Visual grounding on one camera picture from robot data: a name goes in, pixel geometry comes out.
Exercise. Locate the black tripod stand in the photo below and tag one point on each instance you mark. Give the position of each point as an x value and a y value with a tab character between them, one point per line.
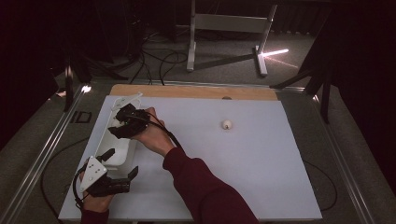
68	93
325	102

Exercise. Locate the person's left hand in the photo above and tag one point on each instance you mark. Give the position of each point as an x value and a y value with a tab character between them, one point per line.
96	203

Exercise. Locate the wooden board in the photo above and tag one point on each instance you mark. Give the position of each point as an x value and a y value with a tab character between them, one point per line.
186	91

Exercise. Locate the white ball with dark mark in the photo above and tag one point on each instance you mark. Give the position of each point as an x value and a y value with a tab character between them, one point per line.
227	124

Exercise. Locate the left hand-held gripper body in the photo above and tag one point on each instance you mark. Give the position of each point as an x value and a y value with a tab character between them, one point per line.
92	172

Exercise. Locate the white table cover sheet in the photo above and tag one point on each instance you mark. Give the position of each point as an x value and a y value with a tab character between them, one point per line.
236	174

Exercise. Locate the white metal stand frame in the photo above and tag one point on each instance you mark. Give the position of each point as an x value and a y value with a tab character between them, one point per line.
230	23

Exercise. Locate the dark curtain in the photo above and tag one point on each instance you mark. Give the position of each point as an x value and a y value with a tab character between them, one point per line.
25	62
367	77

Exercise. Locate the person's right hand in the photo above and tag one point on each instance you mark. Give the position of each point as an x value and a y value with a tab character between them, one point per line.
155	137

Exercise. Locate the white plastic bin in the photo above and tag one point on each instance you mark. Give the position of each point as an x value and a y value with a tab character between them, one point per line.
116	149

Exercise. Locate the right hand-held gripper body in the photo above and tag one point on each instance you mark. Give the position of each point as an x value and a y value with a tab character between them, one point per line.
135	123

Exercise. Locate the aluminium frame rail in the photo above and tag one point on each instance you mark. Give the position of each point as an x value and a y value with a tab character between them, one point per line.
345	174
40	161

